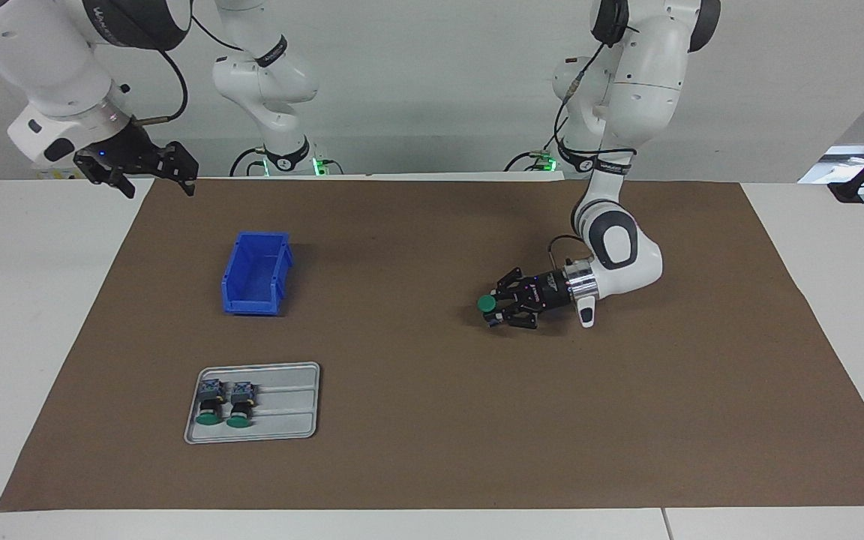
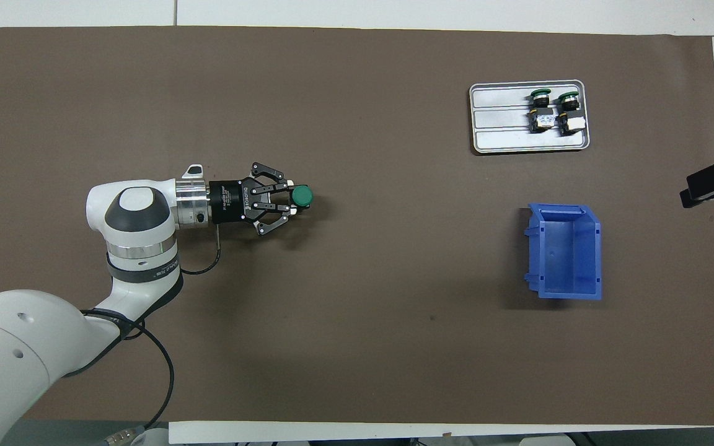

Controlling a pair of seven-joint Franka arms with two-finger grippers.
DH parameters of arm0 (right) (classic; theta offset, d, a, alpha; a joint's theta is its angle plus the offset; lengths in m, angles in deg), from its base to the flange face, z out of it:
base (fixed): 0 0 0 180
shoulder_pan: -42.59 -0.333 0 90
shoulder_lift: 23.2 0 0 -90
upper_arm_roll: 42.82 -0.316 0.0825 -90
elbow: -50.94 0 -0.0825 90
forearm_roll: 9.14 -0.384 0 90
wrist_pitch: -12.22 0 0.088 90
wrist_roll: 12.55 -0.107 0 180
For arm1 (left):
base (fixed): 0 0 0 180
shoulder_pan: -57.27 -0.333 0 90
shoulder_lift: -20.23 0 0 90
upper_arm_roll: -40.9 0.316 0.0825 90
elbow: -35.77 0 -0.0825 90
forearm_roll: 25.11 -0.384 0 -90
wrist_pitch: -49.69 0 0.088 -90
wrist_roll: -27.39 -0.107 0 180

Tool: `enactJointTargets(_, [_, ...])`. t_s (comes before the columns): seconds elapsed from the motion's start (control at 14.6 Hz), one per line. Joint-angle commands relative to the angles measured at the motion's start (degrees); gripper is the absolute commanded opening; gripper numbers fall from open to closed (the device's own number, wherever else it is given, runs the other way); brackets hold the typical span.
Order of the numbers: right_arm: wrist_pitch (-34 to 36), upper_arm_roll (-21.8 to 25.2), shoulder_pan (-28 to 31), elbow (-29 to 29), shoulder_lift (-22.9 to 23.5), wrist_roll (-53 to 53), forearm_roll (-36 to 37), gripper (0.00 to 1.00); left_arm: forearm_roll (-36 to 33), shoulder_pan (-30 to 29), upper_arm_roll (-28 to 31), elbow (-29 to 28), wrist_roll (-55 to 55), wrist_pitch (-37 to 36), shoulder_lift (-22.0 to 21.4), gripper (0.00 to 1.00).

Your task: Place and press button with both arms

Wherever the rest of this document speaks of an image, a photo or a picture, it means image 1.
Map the wide grey velcro strap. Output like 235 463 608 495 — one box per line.
81 0 194 52

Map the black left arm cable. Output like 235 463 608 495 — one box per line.
505 22 639 263

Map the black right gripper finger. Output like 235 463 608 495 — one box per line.
165 140 201 198
106 169 137 200

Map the brown table mat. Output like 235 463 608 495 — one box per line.
0 178 864 512

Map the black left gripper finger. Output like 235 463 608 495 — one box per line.
485 308 540 331
493 268 531 296

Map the black printed velcro strap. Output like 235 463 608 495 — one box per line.
254 34 290 70
588 154 634 178

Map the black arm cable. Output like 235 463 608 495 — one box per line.
130 13 269 178
505 22 639 263

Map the blue plastic storage bin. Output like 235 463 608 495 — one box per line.
221 231 294 316

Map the grey metal tray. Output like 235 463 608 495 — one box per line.
184 362 321 445

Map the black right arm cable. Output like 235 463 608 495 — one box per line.
130 13 269 178

